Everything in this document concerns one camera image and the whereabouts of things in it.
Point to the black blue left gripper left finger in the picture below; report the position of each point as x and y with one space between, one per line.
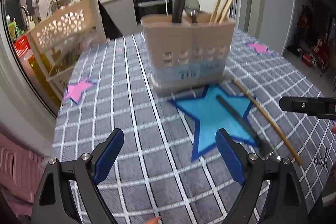
54 202

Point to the beige plastic utensil holder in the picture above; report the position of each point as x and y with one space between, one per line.
186 55

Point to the wooden chopstick blue tip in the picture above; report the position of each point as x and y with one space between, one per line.
225 11

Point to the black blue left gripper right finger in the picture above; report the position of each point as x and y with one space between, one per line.
284 202

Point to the black spoon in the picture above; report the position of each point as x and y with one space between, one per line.
264 147

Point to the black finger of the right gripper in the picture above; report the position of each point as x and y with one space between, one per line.
322 108

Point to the smoky spoon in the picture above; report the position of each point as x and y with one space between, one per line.
192 9
178 11

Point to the person's right hand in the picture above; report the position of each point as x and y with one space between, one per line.
333 130

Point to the beige perforated storage rack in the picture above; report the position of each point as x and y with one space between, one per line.
57 42

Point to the wooden chopstick pair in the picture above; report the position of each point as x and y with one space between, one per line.
220 11
271 122

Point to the grey checked star tablecloth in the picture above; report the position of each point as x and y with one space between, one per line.
154 175

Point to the pink plastic crate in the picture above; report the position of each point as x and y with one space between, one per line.
20 176

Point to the built-in black oven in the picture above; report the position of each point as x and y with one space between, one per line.
147 7

